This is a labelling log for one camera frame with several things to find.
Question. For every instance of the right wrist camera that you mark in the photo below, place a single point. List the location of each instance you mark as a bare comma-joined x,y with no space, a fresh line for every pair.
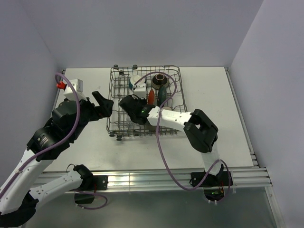
139,90

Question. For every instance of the brown ribbed bowl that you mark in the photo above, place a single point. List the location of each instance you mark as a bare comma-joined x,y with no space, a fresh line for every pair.
159,80

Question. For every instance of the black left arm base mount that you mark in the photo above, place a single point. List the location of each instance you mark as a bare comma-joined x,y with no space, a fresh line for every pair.
87,192

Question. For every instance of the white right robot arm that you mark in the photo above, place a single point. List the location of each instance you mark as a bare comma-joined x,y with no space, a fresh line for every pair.
201,132

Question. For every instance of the dark blue ribbed mug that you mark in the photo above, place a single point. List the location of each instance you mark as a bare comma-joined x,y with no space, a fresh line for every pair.
167,108

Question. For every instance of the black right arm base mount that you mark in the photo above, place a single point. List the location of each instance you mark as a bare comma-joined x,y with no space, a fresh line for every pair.
213,187

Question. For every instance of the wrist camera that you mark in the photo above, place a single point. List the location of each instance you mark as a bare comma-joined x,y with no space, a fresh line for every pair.
139,90
73,91

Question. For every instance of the red orange plate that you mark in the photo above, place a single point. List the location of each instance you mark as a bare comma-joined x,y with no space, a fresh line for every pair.
151,97

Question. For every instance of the aluminium rail frame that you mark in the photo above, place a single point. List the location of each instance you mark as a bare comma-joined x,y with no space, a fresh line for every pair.
134,164

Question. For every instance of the grey wire dish rack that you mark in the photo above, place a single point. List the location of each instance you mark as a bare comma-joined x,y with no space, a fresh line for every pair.
119,125

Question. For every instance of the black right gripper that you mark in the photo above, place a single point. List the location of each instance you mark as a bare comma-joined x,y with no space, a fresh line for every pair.
137,99

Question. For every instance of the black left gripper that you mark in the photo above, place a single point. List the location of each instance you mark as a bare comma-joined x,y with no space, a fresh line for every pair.
97,111

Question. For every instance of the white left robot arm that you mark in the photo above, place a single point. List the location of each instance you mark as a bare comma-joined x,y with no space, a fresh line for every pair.
19,200

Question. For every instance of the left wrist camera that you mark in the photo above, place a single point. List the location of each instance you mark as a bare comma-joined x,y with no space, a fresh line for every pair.
73,91

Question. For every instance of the teal ceramic saucer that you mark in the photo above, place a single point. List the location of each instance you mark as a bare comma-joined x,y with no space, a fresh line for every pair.
162,95

